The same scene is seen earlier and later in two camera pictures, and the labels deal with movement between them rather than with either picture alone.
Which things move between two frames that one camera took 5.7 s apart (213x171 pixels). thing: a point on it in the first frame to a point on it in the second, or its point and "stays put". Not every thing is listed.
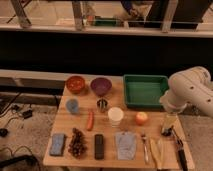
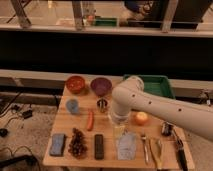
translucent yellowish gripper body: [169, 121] to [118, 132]
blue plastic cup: [72, 106] stays put
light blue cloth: [126, 145] stays put
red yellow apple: [141, 118] stays put
